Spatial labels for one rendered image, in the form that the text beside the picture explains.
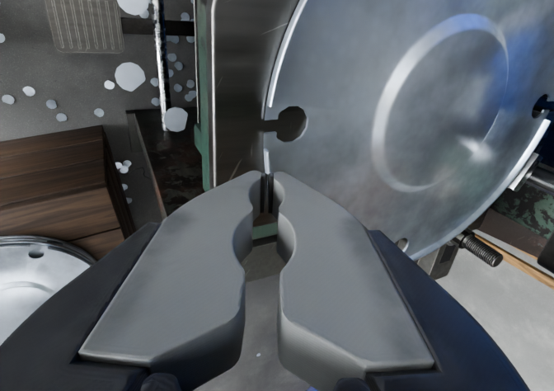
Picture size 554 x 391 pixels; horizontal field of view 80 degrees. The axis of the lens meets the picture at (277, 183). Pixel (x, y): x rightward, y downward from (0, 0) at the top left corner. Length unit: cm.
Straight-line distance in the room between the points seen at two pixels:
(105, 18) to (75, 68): 22
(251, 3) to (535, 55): 24
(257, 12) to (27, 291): 67
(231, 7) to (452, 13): 14
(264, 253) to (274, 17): 32
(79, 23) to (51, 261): 44
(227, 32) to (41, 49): 81
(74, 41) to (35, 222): 34
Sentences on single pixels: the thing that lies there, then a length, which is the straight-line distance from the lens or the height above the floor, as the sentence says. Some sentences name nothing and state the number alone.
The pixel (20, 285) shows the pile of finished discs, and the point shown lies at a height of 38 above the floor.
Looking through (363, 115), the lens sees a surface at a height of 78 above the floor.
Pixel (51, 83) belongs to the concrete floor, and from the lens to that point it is 98.
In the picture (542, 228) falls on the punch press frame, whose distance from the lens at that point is 60.
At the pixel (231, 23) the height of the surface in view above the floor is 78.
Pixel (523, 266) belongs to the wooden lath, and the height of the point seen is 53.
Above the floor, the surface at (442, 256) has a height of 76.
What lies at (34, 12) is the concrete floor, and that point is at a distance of 96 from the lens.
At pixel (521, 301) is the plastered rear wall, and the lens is 189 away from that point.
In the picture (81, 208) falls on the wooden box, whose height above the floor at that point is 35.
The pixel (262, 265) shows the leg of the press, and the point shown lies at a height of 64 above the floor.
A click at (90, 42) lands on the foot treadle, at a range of 79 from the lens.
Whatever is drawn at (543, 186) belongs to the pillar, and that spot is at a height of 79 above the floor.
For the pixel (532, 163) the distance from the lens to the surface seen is 41.
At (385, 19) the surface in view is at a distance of 22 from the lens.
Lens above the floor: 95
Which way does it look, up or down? 51 degrees down
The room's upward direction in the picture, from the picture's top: 137 degrees clockwise
